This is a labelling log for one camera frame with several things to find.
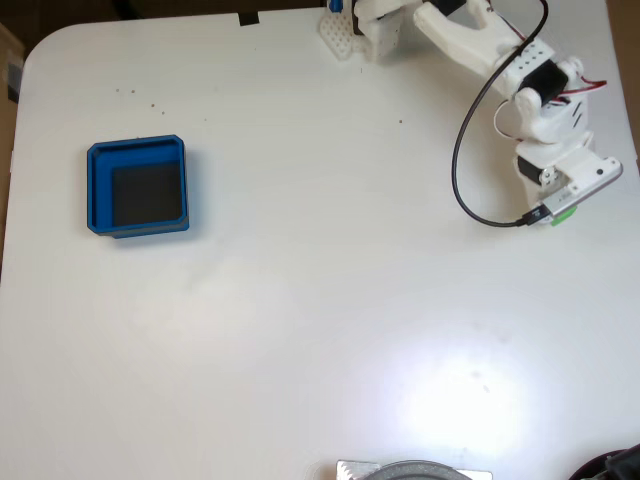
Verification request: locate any green cube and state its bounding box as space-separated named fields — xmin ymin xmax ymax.
xmin=549 ymin=206 xmax=579 ymax=228

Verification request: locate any blue square box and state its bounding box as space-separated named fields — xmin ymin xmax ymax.
xmin=86 ymin=133 xmax=191 ymax=240

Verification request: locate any brown cardboard panel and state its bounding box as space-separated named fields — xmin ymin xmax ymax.
xmin=605 ymin=0 xmax=640 ymax=169

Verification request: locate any round dark desk stand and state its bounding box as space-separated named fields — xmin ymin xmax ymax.
xmin=569 ymin=443 xmax=640 ymax=480

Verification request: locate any round stand with silver plate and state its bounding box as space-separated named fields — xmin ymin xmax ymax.
xmin=335 ymin=458 xmax=494 ymax=480

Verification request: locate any silver camera box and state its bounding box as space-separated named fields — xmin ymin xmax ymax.
xmin=538 ymin=155 xmax=625 ymax=221

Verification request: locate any black camera cable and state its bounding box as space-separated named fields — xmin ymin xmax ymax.
xmin=452 ymin=0 xmax=555 ymax=230

